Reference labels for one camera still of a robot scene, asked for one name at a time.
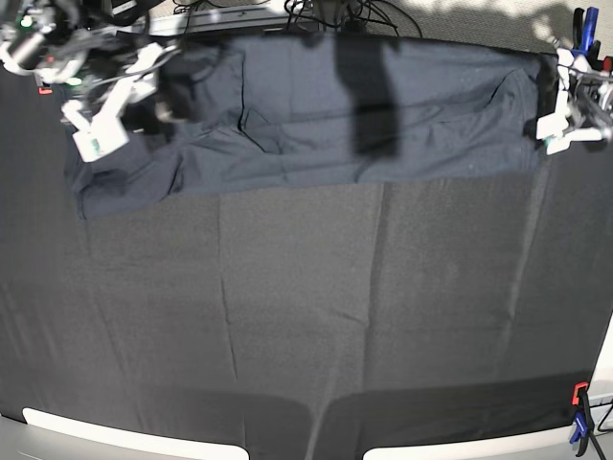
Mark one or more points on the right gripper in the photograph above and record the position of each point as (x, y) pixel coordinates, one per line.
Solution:
(112, 58)

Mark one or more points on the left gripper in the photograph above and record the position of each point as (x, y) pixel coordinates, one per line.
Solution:
(593, 95)

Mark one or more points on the dark navy t-shirt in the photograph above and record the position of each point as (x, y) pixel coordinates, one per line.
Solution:
(286, 111)

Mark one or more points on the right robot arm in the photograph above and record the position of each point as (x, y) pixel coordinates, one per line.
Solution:
(50, 40)

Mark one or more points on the orange clamp far left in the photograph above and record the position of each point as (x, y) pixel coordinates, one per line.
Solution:
(44, 90)

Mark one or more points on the blue bar clamp far right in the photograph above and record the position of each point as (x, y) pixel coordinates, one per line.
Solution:
(584, 27)

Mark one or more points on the blue orange clamp near right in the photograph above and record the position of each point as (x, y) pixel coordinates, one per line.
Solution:
(584, 432)

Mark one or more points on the black table cover cloth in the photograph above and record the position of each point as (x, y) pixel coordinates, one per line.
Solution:
(302, 322)

